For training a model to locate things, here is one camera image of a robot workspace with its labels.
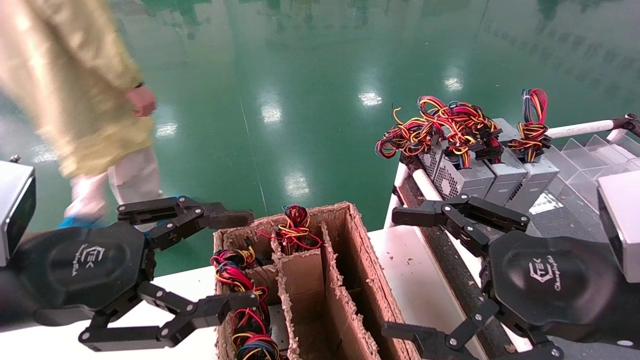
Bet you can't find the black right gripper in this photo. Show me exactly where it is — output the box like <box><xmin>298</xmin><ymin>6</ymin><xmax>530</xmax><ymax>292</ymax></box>
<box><xmin>382</xmin><ymin>194</ymin><xmax>640</xmax><ymax>360</ymax></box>

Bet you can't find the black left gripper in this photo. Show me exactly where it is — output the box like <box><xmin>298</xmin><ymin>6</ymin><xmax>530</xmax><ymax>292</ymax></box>
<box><xmin>14</xmin><ymin>196</ymin><xmax>260</xmax><ymax>352</ymax></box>

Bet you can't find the grey power supply with wires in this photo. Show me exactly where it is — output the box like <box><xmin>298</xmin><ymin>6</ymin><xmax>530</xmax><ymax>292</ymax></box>
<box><xmin>257</xmin><ymin>204</ymin><xmax>323</xmax><ymax>256</ymax></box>
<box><xmin>502</xmin><ymin>88</ymin><xmax>561</xmax><ymax>215</ymax></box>
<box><xmin>375</xmin><ymin>107</ymin><xmax>496</xmax><ymax>202</ymax></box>
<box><xmin>210</xmin><ymin>248</ymin><xmax>273</xmax><ymax>333</ymax></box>
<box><xmin>231</xmin><ymin>330</ymin><xmax>282</xmax><ymax>360</ymax></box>
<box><xmin>417</xmin><ymin>95</ymin><xmax>528</xmax><ymax>207</ymax></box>

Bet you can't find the bare person hand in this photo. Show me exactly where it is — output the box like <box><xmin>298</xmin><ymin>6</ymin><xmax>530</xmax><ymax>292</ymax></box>
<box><xmin>127</xmin><ymin>85</ymin><xmax>157</xmax><ymax>117</ymax></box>

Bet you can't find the brown cardboard box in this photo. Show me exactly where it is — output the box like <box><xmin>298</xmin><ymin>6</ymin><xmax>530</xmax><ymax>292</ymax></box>
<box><xmin>212</xmin><ymin>201</ymin><xmax>421</xmax><ymax>360</ymax></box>

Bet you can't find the short white rack leg pipe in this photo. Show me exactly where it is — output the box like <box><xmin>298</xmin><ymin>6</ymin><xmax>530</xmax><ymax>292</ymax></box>
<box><xmin>384</xmin><ymin>162</ymin><xmax>411</xmax><ymax>228</ymax></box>

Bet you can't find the long white rack pipe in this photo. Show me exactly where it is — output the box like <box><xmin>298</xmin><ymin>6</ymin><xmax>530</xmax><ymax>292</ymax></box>
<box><xmin>407</xmin><ymin>167</ymin><xmax>533</xmax><ymax>353</ymax></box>

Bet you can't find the corrugated cardboard divider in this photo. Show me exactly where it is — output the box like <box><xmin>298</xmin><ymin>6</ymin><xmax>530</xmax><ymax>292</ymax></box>
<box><xmin>320</xmin><ymin>222</ymin><xmax>383</xmax><ymax>360</ymax></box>
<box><xmin>270</xmin><ymin>235</ymin><xmax>328</xmax><ymax>360</ymax></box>

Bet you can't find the clear plastic divider tray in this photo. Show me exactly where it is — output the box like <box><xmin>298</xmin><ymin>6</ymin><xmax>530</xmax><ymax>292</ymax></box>
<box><xmin>542</xmin><ymin>134</ymin><xmax>640</xmax><ymax>211</ymax></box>

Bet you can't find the person in yellow coat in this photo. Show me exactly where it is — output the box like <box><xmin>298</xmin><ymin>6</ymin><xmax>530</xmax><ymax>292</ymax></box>
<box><xmin>0</xmin><ymin>0</ymin><xmax>163</xmax><ymax>229</ymax></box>

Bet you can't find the black pipe connector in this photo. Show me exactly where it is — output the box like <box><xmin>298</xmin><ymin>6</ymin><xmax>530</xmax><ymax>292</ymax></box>
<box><xmin>611</xmin><ymin>113</ymin><xmax>640</xmax><ymax>137</ymax></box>

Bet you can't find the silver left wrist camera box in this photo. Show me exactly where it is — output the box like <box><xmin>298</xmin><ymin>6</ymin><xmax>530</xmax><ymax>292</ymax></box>
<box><xmin>0</xmin><ymin>161</ymin><xmax>37</xmax><ymax>267</ymax></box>

